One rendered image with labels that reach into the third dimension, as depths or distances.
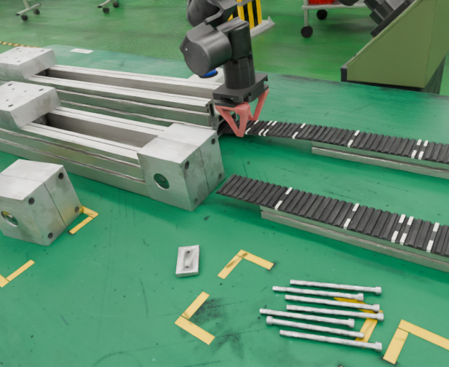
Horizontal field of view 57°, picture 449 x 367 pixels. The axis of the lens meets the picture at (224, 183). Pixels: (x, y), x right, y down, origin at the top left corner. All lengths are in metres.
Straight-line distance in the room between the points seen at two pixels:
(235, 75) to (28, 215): 0.41
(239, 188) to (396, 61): 0.50
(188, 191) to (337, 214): 0.23
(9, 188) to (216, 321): 0.38
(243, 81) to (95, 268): 0.40
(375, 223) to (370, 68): 0.51
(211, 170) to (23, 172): 0.30
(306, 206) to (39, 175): 0.41
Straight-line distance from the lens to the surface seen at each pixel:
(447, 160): 0.70
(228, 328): 0.51
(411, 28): 0.96
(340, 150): 0.75
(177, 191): 0.66
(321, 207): 0.59
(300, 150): 0.78
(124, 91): 0.95
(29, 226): 0.70
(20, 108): 0.92
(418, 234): 0.57
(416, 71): 0.99
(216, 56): 0.69
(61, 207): 0.72
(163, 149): 0.66
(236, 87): 0.77
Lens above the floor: 1.20
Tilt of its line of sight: 36 degrees down
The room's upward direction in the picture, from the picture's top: 11 degrees counter-clockwise
